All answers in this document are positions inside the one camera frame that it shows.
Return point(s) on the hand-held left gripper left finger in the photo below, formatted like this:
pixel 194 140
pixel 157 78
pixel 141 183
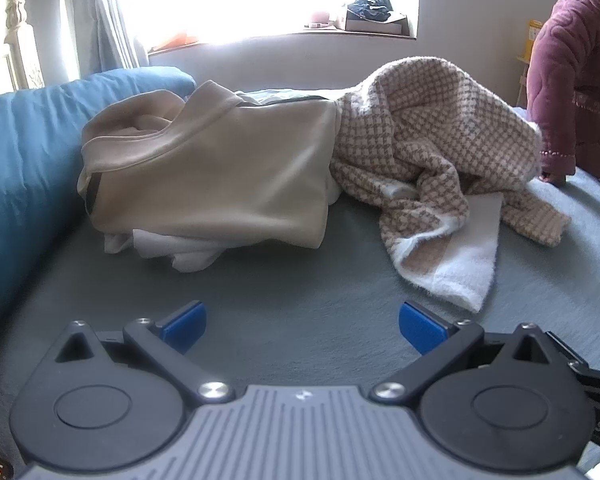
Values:
pixel 185 327

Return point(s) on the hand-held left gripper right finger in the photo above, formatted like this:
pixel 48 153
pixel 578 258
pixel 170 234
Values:
pixel 422 330

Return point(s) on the houndstooth knit sweater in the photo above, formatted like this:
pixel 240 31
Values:
pixel 430 125

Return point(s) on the dark bundled clothes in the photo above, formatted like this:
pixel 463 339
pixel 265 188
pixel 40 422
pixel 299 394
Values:
pixel 372 7

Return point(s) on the white garment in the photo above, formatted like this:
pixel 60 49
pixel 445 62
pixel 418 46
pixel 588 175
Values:
pixel 180 252

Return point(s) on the grey bed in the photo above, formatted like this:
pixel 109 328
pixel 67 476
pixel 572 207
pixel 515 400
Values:
pixel 290 285

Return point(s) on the beige hooded jacket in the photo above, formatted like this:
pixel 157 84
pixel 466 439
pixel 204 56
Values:
pixel 230 160

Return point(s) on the blue pillow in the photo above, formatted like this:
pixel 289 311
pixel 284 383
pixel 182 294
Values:
pixel 25 160

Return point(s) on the cream side shelf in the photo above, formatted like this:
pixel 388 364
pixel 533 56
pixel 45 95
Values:
pixel 522 80

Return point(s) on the orange cloth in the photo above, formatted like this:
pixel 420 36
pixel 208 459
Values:
pixel 177 42

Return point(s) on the yellow box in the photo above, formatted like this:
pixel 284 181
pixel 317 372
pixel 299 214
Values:
pixel 534 40

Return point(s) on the cardboard box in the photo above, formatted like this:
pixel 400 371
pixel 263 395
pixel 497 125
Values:
pixel 375 25

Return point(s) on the cream carved headboard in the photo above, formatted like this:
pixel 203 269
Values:
pixel 25 55

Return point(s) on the grey curtain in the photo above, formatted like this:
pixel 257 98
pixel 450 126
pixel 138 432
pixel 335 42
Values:
pixel 105 20

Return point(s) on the pink round object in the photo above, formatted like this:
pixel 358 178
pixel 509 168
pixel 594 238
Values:
pixel 320 22

